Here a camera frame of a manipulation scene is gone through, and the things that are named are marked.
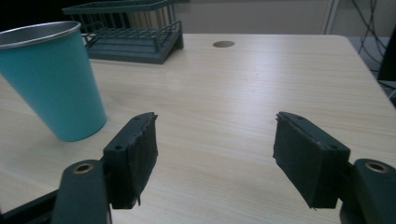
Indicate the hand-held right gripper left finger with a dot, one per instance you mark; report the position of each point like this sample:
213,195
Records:
130,161

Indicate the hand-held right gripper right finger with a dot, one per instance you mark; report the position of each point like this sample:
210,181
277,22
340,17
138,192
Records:
311,161

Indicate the teal metal cup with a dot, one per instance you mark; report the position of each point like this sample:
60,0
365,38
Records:
56,84

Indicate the dark green dish rack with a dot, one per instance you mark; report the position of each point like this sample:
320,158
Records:
137,34

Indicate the white metal stand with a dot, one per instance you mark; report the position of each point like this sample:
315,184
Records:
331,15

